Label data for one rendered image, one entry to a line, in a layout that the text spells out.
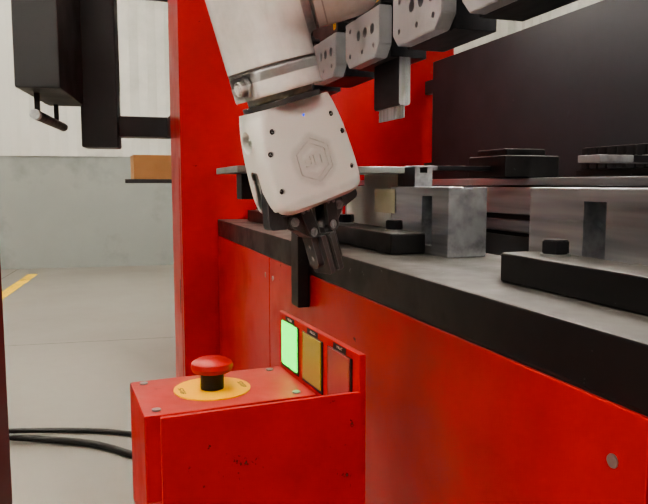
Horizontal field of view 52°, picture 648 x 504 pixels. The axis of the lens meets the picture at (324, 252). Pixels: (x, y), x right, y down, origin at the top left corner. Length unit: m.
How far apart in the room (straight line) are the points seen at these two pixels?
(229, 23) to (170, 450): 0.36
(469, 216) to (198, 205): 1.12
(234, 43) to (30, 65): 1.48
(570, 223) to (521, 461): 0.24
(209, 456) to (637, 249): 0.39
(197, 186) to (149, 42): 6.54
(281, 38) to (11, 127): 7.86
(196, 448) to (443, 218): 0.52
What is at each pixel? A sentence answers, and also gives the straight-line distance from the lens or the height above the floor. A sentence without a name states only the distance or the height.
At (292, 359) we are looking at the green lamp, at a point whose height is 0.80.
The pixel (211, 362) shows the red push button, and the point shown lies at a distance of 0.63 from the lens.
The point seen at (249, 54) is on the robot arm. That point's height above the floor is 1.09.
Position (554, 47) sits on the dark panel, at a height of 1.28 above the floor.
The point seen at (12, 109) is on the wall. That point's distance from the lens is 8.43.
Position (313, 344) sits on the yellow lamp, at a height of 0.83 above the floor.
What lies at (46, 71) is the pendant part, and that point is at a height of 1.28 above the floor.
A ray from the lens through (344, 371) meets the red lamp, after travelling 0.55.
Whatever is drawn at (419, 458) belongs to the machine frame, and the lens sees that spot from 0.76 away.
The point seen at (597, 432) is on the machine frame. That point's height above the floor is 0.80.
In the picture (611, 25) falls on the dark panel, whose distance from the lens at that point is 1.49.
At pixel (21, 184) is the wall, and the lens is 8.38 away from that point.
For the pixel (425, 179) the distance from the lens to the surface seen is 1.03.
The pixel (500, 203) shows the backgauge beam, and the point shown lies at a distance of 1.27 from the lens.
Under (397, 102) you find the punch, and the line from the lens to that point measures 1.09.
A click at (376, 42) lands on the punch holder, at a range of 1.10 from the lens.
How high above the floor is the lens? 0.97
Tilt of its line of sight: 6 degrees down
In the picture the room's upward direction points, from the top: straight up
